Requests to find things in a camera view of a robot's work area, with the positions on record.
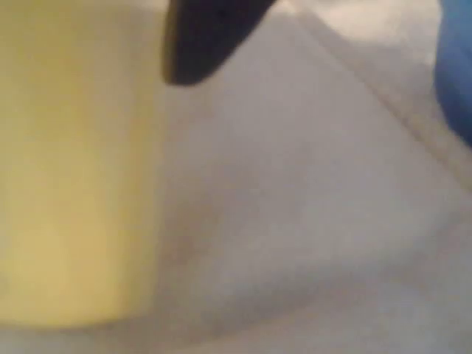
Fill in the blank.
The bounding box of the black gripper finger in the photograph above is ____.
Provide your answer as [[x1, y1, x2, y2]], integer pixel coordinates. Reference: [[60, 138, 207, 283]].
[[161, 0, 276, 87]]

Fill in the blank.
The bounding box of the yellow rectangular block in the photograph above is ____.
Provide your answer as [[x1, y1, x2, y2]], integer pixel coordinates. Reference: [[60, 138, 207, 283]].
[[0, 0, 171, 330]]

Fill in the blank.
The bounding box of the blue round bowl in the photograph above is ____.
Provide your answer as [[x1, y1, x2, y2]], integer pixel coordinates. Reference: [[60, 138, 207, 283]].
[[434, 0, 472, 147]]

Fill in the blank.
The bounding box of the white creased cloth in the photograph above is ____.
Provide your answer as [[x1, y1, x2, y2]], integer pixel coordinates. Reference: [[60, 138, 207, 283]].
[[0, 0, 472, 354]]

